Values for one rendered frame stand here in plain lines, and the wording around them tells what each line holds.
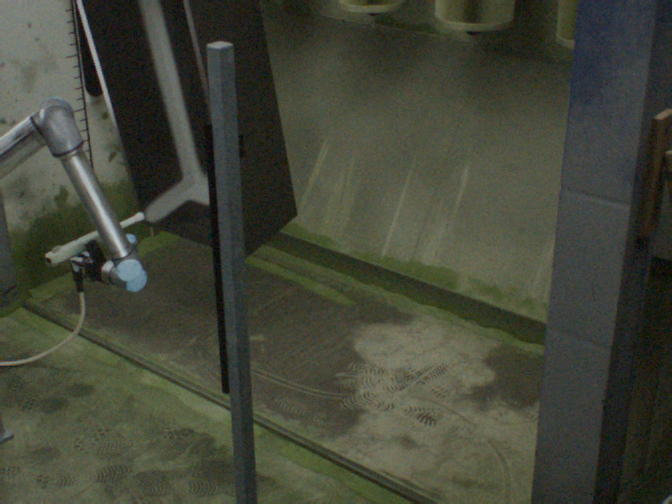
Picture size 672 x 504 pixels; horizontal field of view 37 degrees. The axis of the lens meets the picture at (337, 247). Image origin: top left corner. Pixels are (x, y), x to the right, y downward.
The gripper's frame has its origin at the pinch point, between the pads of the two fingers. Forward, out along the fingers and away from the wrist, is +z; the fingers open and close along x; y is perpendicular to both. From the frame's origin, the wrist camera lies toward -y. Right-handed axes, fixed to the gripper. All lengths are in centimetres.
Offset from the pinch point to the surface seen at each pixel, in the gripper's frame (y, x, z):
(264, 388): 49, 21, -76
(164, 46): -67, 67, 3
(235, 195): -72, -44, -133
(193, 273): 49, 78, 16
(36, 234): 17, 26, 59
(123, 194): 16, 77, 57
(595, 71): -109, -15, -218
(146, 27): -76, 60, 5
